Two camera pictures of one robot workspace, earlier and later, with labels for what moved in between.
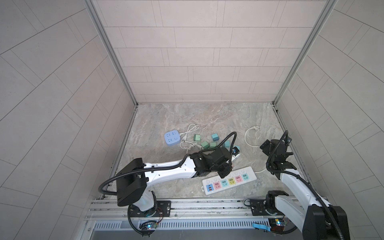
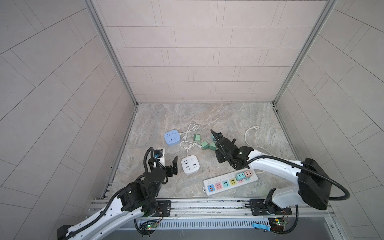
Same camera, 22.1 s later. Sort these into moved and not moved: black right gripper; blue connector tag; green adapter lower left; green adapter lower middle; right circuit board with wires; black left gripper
Moved: black left gripper; black right gripper
Not moved: green adapter lower middle; blue connector tag; green adapter lower left; right circuit board with wires
